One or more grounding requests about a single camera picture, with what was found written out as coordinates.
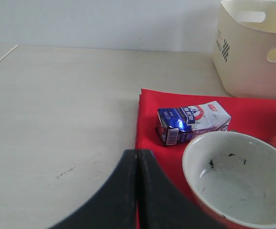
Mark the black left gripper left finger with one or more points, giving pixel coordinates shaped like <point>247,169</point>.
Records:
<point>113,206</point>

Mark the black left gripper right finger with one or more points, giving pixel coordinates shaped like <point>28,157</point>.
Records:
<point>161,205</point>

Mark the blue white milk carton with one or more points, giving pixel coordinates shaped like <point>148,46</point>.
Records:
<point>182,124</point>

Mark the white ceramic bowl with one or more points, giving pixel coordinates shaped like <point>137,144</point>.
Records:
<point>233,179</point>

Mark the cream plastic bin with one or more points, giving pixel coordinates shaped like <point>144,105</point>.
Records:
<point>244,52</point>

